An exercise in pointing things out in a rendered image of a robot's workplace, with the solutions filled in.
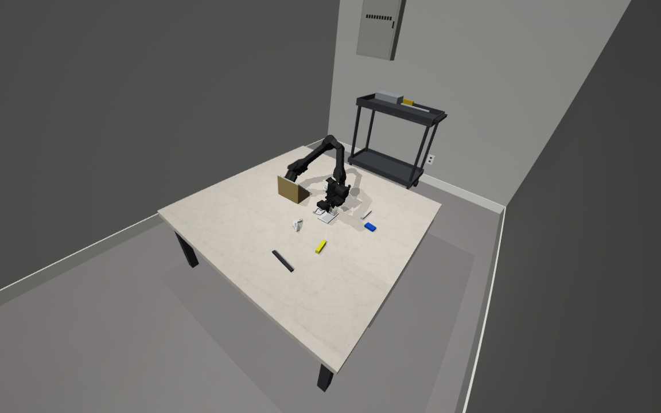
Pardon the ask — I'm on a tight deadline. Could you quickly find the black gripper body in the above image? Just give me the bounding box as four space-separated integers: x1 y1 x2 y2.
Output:
317 190 336 210

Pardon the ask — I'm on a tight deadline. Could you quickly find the black flat bar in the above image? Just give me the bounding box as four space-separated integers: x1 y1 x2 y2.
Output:
272 250 294 272

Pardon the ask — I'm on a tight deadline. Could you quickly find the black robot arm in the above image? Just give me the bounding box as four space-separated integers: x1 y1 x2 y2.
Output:
284 135 350 207

